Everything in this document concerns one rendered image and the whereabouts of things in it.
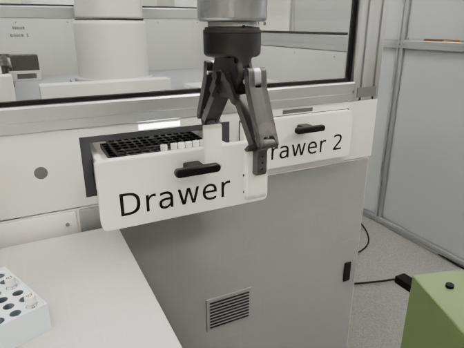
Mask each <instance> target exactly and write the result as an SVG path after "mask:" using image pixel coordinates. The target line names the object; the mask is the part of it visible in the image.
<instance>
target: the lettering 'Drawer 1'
mask: <svg viewBox="0 0 464 348"><path fill-rule="evenodd" d="M227 183H230V180H229V181H226V182H225V183H224V182H222V197H224V186H225V184H227ZM208 186H213V188H214V190H211V191H206V188H207V187H208ZM198 189H199V187H198V186H196V190H195V195H194V199H193V195H192V192H191V189H190V188H187V189H186V195H185V198H183V196H182V192H181V190H178V193H179V195H180V199H181V201H182V205H183V204H186V200H187V196H188V193H189V194H190V196H191V201H192V203H194V202H195V201H196V197H197V192H198ZM216 191H217V188H216V185H214V184H207V185H206V186H205V187H204V189H203V196H204V198H205V199H206V200H212V199H215V198H216V196H214V197H207V196H206V193H211V192H216ZM163 194H169V195H170V197H167V198H164V199H162V200H161V201H160V202H159V206H160V207H161V208H162V209H167V208H168V207H169V206H171V207H173V194H172V193H171V192H169V191H166V192H163V193H160V196H161V195H163ZM127 195H132V196H134V197H135V198H136V200H137V207H136V209H135V210H134V211H132V212H130V213H124V201H123V196H127ZM153 196H156V193H154V194H152V195H150V196H149V197H148V195H146V209H147V211H150V206H149V200H150V198H151V197H153ZM119 200H120V207H121V215H122V216H126V215H132V214H134V213H136V212H137V211H138V210H139V208H140V198H139V196H138V195H137V194H135V193H124V194H119ZM164 200H171V202H170V204H169V205H168V206H163V205H162V202H163V201H164Z"/></svg>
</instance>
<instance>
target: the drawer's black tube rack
mask: <svg viewBox="0 0 464 348"><path fill-rule="evenodd" d="M200 139H203V138H201V137H200V136H198V135H196V134H195V133H193V132H191V131H189V132H183V133H171V134H165V135H154V136H147V137H136V138H129V139H118V140H111V141H105V142H106V143H103V144H100V149H102V151H103V152H104V154H105V155H106V157H107V158H108V159H109V158H115V157H119V156H120V155H129V154H135V153H145V152H151V151H160V145H161V144H167V150H169V149H171V143H177V147H178V142H184V143H185V142H186V141H191V142H192V146H193V140H198V141H199V145H200Z"/></svg>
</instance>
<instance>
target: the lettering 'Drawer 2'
mask: <svg viewBox="0 0 464 348"><path fill-rule="evenodd" d="M336 136H340V140H339V142H338V143H337V144H336V145H335V146H334V148H333V150H338V149H341V147H339V148H336V147H337V145H338V144H339V143H340V141H341V139H342V135H340V134H337V135H334V137H336ZM325 141H326V140H323V141H320V152H321V150H322V143H323V142H325ZM312 143H314V144H315V145H316V146H312V147H310V145H311V144H312ZM305 144H306V143H304V145H303V148H302V152H301V147H300V144H298V146H297V149H296V152H295V148H294V145H292V147H293V154H294V156H296V155H297V152H298V147H299V149H300V155H302V154H303V151H304V149H305ZM277 148H278V147H275V148H274V149H273V148H271V160H273V152H274V150H275V149H277ZM281 148H287V149H286V150H285V151H281V152H280V158H282V159H283V158H285V157H289V147H288V146H281V147H280V149H281ZM310 148H317V143H316V142H311V143H309V145H308V152H309V153H310V154H314V153H316V151H314V152H311V151H310V150H309V149H310ZM283 152H287V154H286V155H285V156H284V157H282V153H283Z"/></svg>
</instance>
